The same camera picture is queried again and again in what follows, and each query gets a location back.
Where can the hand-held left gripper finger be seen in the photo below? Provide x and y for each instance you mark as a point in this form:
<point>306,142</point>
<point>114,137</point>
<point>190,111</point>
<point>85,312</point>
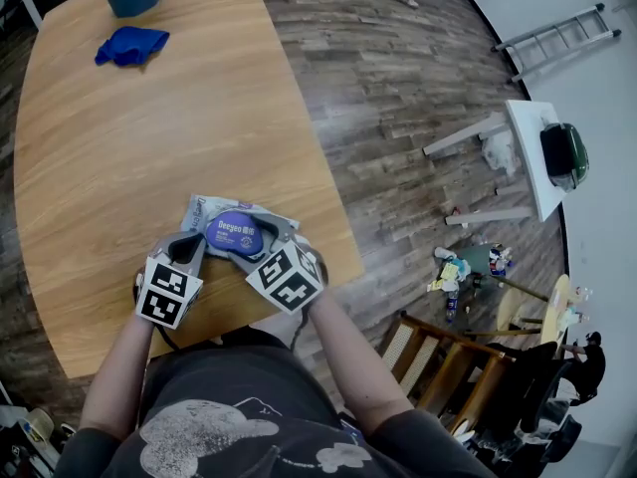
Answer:
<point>176,237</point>
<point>198,262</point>

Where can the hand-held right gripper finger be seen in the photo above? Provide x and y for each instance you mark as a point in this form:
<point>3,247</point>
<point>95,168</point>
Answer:
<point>249,265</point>
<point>284,229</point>

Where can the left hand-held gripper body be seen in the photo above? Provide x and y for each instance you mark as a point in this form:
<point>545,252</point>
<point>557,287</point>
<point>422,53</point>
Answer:
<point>166,292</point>

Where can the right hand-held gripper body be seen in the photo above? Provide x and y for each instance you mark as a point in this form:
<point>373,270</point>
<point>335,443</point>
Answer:
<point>288,282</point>

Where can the wet wipe pack purple lid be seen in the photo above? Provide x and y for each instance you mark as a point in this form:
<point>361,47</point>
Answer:
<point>234,232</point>

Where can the person's left forearm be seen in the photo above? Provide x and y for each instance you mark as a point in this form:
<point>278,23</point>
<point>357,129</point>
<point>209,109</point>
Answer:
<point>122,376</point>

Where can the person's right forearm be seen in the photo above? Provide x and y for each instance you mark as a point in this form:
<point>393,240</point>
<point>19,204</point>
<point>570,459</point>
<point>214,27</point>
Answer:
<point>353,366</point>

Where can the person's dark grey T-shirt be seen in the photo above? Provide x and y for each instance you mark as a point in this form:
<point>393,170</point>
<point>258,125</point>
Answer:
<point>239,406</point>

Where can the wooden cane chair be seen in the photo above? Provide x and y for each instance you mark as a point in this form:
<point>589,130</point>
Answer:
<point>473,381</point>
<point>408,351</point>

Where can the rubbish pile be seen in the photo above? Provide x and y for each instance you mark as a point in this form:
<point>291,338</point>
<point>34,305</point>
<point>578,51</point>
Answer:
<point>450,272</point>

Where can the blue plastic bottle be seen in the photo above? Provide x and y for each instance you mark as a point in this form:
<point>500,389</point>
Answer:
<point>451,307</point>

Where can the pale round container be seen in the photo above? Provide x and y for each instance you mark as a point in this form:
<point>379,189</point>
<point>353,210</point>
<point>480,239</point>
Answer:
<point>40,426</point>

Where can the blue cloth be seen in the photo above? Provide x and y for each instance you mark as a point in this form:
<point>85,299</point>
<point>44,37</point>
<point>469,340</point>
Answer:
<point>129,45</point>

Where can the white plastic bag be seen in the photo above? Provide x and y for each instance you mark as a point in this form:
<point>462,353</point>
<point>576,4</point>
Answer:
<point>500,152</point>

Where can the white table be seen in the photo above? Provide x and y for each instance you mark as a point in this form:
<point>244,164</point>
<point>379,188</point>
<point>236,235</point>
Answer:
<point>527,137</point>

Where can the round wooden table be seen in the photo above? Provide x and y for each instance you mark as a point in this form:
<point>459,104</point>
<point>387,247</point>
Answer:
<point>555,311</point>

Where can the black office chair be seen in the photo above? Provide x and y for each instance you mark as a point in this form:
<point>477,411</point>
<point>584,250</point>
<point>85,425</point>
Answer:
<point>545,386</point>

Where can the dark green bag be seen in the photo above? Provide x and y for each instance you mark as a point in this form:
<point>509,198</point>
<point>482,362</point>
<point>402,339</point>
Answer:
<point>565,157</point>

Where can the black bag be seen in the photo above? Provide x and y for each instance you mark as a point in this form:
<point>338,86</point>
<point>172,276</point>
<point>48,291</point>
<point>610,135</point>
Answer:
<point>562,438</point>

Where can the grey ladder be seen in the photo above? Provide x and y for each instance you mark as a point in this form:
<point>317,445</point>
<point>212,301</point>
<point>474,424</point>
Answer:
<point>557,38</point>

